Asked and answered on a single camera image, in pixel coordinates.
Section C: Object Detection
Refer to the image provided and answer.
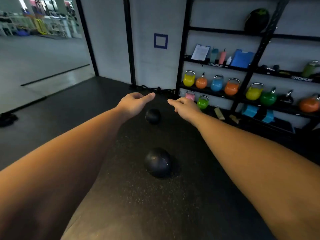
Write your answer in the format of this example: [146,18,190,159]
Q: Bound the person's left hand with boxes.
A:
[116,92,156,123]

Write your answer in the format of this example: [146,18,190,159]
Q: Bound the person's right hand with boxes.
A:
[167,97,204,127]

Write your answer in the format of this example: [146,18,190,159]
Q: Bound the person's left forearm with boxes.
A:
[0,107,125,240]

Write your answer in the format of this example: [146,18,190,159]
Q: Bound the person's right forearm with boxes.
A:
[195,113,320,240]

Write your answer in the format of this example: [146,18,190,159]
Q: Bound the small black medicine ball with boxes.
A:
[145,108,162,125]

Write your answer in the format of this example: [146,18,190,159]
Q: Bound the yellow kettlebell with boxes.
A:
[183,70,196,87]
[245,82,264,101]

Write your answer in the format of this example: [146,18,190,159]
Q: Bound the green kettlebell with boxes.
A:
[197,95,209,110]
[260,87,277,106]

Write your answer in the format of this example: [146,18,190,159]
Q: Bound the small orange kettlebell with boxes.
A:
[195,73,208,89]

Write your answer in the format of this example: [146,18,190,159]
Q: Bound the blue kettlebell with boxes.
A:
[210,75,224,92]

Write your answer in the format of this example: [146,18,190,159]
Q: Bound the blue tape square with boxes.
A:
[153,33,169,49]

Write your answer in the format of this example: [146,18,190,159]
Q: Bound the clipboard with white paper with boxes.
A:
[191,44,211,61]

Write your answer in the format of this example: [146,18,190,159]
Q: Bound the large black medicine ball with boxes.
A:
[144,147,173,178]

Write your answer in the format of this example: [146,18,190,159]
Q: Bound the blue foam block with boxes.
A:
[262,109,275,124]
[241,105,259,118]

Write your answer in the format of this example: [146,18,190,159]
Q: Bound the blue plastic folder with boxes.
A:
[230,49,255,68]

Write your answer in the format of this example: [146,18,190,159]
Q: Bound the black metal shelf rack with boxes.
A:
[175,0,320,139]

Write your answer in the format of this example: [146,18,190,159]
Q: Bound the black dumbbell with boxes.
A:
[260,64,280,72]

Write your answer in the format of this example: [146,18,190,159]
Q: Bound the black kettlebell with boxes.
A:
[279,89,295,105]

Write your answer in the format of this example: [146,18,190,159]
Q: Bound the white storage shelves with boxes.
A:
[42,12,82,39]

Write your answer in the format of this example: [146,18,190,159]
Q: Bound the black and green medicine ball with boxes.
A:
[244,8,270,34]

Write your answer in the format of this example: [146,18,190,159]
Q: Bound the green drink bottle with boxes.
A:
[301,60,319,78]

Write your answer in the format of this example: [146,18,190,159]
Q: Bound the black rope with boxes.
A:
[130,84,177,96]

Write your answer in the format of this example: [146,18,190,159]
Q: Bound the black upright post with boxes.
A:
[123,0,137,86]

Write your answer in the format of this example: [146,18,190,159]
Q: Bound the black mirror frame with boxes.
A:
[75,0,100,77]

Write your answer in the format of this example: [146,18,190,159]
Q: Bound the yellow frame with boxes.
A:
[34,18,47,35]

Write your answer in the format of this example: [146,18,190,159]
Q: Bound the black floor bracket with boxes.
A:
[0,113,18,128]

